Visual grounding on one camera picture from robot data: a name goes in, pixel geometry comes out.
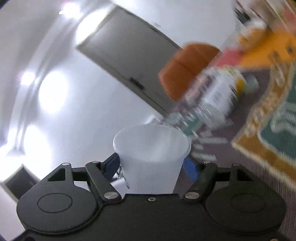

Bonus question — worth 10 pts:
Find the grey door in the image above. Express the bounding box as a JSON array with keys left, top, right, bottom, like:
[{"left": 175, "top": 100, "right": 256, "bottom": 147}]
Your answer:
[{"left": 76, "top": 5, "right": 180, "bottom": 115}]

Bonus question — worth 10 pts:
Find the colourful printed tablecloth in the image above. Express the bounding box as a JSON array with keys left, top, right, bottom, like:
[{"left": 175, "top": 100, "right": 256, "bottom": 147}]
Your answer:
[{"left": 162, "top": 0, "right": 296, "bottom": 232}]

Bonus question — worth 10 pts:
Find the translucent white plastic cup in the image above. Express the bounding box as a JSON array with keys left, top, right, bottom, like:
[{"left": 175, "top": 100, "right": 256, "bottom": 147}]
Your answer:
[{"left": 113, "top": 123, "right": 191, "bottom": 194}]

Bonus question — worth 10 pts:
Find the orange leather chair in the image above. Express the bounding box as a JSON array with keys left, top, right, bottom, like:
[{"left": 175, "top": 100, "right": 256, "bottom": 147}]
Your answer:
[{"left": 158, "top": 43, "right": 220, "bottom": 101}]

